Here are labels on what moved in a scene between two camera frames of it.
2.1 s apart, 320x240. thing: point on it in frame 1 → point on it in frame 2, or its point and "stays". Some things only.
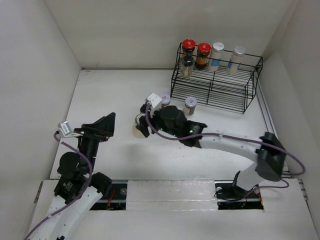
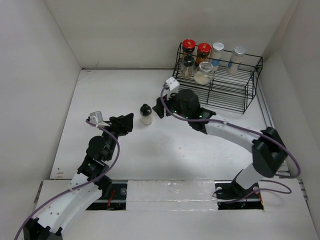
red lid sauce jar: [188, 45] stays
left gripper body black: [102, 134] → [117, 130]
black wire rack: [220, 78] stays
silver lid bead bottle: [217, 49] stays
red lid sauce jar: [203, 51] stays
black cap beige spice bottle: [186, 68] stays
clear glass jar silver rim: [136, 131] → [203, 73]
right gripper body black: [159, 122] → [174, 106]
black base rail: [116, 198] stays
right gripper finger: [143, 108] → [159, 107]
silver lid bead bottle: [234, 63] stays
